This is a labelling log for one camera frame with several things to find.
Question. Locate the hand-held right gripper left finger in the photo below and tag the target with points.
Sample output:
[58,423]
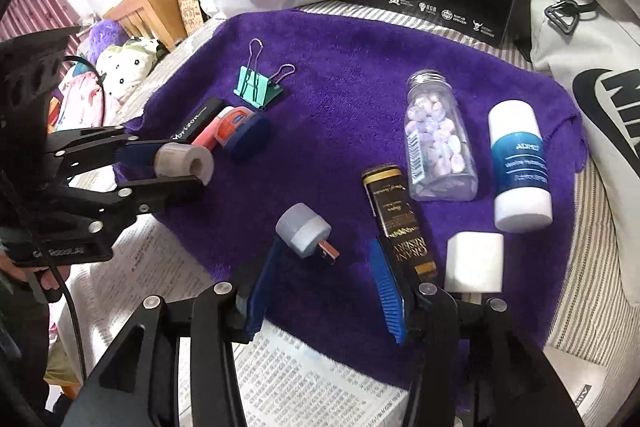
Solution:
[262,277]

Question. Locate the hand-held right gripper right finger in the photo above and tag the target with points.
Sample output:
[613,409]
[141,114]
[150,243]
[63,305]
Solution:
[385,292]

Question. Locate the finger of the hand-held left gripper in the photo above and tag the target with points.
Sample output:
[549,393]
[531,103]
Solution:
[160,192]
[135,154]

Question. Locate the white paper roll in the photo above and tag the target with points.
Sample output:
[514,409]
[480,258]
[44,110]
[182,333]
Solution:
[175,159]

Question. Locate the grey cap USB adapter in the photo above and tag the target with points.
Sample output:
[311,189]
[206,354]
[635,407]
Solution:
[300,229]

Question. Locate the black tube with white script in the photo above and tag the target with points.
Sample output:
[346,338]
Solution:
[197,117]

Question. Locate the pink tube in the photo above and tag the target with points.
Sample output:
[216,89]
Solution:
[207,136]

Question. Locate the black and gold box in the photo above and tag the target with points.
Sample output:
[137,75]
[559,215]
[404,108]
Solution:
[395,217]

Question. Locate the white cube block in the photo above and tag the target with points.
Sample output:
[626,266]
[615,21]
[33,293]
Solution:
[475,262]

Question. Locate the jelly jar with blue lid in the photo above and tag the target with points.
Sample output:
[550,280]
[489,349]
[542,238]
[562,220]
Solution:
[245,137]

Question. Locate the clear bottle of tablets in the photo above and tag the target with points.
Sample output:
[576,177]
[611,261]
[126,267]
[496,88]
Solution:
[440,147]

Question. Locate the person's left hand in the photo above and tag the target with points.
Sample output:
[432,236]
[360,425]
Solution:
[47,281]

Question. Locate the pink cushion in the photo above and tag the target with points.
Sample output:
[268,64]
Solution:
[82,102]

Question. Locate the newspaper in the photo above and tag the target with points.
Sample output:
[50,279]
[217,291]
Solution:
[150,267]

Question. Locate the white flowered cushion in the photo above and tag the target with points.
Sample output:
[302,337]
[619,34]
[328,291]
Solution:
[125,67]

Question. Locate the purple fluffy cushion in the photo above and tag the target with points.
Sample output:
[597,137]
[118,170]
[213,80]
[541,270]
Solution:
[105,39]

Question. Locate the pink striped curtain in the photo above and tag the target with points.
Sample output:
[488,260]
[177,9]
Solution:
[45,2]

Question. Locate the teal binder clip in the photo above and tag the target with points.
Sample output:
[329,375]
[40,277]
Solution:
[255,87]

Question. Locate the printed brown box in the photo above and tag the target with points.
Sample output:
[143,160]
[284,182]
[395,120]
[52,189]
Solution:
[191,12]

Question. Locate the wooden furniture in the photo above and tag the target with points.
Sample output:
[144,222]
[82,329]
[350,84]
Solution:
[150,2]

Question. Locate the purple towel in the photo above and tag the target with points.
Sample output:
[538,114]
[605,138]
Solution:
[340,122]

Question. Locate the white and blue bottle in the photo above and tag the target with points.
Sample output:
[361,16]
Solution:
[520,157]

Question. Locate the grey bag with black logo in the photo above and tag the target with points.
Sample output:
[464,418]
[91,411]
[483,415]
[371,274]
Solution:
[590,57]

